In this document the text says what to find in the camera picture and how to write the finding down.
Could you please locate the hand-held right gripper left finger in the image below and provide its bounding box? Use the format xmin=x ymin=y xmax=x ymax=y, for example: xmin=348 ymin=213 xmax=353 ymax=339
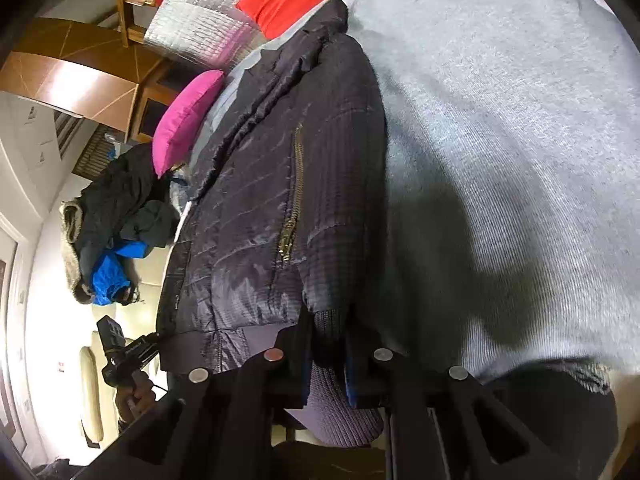
xmin=75 ymin=325 xmax=311 ymax=480

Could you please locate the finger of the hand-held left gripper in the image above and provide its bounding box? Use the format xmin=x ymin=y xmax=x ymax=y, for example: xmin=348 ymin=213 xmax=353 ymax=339
xmin=131 ymin=332 xmax=162 ymax=363

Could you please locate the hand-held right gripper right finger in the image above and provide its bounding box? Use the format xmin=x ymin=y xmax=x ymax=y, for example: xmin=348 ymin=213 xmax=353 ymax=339
xmin=345 ymin=341 xmax=596 ymax=480

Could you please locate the dark quilted zip jacket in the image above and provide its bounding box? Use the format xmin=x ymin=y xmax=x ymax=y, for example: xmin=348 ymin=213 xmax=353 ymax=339
xmin=155 ymin=0 xmax=401 ymax=448

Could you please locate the pile of dark clothes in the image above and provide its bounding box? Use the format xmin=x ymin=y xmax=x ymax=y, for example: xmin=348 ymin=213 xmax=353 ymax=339
xmin=60 ymin=142 xmax=173 ymax=306

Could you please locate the person's left hand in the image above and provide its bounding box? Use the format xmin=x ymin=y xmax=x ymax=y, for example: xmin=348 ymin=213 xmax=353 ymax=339
xmin=114 ymin=374 xmax=157 ymax=428

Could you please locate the blue garment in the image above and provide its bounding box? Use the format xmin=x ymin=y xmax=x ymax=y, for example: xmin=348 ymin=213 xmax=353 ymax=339
xmin=90 ymin=240 xmax=153 ymax=307

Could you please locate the dark fleece garment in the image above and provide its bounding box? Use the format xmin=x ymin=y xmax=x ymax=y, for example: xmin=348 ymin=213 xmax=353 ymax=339
xmin=120 ymin=200 xmax=181 ymax=248

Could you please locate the clear plastic package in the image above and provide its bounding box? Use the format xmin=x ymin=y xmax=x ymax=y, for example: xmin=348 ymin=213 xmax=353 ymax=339
xmin=170 ymin=170 xmax=195 ymax=212

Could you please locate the wooden lattice window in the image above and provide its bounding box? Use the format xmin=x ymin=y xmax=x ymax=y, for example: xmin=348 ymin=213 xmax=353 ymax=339
xmin=75 ymin=125 xmax=126 ymax=181

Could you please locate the pink pillow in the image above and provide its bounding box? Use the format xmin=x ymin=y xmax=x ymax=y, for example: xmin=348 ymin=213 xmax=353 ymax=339
xmin=152 ymin=70 xmax=225 ymax=179

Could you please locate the brown wooden cabinet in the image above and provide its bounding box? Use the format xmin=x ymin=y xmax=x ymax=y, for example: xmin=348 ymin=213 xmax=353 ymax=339
xmin=0 ymin=17 xmax=186 ymax=143

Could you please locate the grey blanket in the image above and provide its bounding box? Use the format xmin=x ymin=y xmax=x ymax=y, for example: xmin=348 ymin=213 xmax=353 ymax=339
xmin=185 ymin=0 xmax=640 ymax=396

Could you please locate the silver foil insulation panel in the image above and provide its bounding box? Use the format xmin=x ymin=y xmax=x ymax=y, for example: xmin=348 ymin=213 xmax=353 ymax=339
xmin=144 ymin=0 xmax=281 ymax=72

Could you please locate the wooden stair railing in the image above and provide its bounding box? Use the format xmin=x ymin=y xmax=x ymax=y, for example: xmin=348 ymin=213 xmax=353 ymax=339
xmin=116 ymin=0 xmax=157 ymax=48

